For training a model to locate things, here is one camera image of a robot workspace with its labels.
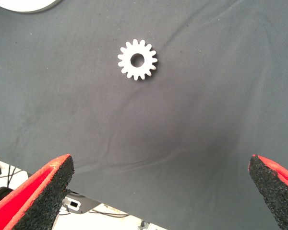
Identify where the steel planetary gear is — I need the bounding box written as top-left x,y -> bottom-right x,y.
117,39 -> 158,81

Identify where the dark grey table cloth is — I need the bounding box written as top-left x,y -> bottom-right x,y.
0,0 -> 288,230

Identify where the grey bracket with white connector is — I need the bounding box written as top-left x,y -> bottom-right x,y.
62,191 -> 100,214

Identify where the round metal carrier plate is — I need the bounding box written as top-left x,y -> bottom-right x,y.
0,0 -> 63,14

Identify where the thin black floor cable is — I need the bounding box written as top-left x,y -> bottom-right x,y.
6,167 -> 18,190
86,208 -> 131,218

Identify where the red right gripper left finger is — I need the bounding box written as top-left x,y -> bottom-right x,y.
0,153 -> 75,230

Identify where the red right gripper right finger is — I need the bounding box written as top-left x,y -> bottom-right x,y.
247,154 -> 288,230

